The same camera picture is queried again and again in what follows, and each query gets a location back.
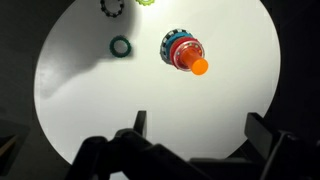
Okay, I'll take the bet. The red stacking ring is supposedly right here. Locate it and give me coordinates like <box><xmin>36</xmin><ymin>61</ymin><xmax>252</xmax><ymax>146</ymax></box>
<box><xmin>169</xmin><ymin>35</ymin><xmax>198</xmax><ymax>68</ymax></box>

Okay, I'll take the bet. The lime green bumpy ring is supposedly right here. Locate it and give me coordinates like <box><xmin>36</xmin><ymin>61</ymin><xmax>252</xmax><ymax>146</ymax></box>
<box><xmin>135</xmin><ymin>0</ymin><xmax>158</xmax><ymax>7</ymax></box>

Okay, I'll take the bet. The blue stacking ring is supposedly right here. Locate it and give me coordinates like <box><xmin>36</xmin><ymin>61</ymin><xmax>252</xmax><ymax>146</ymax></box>
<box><xmin>164</xmin><ymin>31</ymin><xmax>195</xmax><ymax>54</ymax></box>

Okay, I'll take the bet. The large black white ring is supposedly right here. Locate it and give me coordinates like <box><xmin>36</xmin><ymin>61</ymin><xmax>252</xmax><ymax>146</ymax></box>
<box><xmin>159</xmin><ymin>28</ymin><xmax>188</xmax><ymax>66</ymax></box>

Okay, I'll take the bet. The dark green toothed ring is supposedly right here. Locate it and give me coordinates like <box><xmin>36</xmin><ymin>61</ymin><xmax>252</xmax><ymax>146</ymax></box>
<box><xmin>109</xmin><ymin>35</ymin><xmax>133</xmax><ymax>59</ymax></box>

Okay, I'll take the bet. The clear beaded ring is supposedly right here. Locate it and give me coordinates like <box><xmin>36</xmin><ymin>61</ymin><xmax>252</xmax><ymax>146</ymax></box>
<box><xmin>173</xmin><ymin>39</ymin><xmax>206</xmax><ymax>72</ymax></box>

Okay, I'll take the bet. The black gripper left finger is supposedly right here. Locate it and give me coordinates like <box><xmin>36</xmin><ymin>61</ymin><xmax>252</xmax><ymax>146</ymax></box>
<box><xmin>133</xmin><ymin>110</ymin><xmax>148</xmax><ymax>138</ymax></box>

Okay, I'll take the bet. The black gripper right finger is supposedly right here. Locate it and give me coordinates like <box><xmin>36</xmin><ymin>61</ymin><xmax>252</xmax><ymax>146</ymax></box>
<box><xmin>244</xmin><ymin>112</ymin><xmax>285</xmax><ymax>152</ymax></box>

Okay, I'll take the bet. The loose black white ring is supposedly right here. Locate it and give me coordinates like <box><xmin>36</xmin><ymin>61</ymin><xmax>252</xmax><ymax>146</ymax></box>
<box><xmin>99</xmin><ymin>0</ymin><xmax>126</xmax><ymax>19</ymax></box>

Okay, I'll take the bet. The orange stacking pole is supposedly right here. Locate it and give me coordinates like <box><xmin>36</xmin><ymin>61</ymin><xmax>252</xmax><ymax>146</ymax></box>
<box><xmin>180</xmin><ymin>48</ymin><xmax>210</xmax><ymax>76</ymax></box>

